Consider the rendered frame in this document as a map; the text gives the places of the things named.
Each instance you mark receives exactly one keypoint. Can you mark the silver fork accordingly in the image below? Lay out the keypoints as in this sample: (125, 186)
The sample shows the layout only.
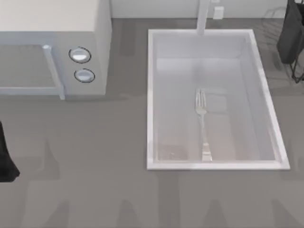
(202, 123)

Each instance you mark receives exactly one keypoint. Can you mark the small round microwave knob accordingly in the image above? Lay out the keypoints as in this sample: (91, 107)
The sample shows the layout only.
(84, 75)

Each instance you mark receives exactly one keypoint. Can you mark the large round microwave knob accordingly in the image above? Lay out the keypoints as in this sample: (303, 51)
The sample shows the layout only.
(79, 55)

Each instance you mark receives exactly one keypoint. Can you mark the pale microwave oven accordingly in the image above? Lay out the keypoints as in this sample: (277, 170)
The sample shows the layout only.
(99, 28)

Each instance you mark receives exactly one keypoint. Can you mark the tall white tap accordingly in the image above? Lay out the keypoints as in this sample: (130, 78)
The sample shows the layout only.
(202, 16)

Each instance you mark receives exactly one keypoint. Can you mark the white sink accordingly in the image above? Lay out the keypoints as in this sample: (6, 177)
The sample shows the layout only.
(263, 95)

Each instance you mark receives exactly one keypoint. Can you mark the microwave oven door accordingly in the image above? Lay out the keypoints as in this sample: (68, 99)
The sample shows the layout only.
(23, 69)

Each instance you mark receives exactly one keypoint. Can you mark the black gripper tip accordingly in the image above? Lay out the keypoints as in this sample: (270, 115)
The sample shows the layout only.
(6, 161)

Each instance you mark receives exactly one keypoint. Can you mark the white wall socket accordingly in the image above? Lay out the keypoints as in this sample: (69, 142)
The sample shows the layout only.
(218, 12)

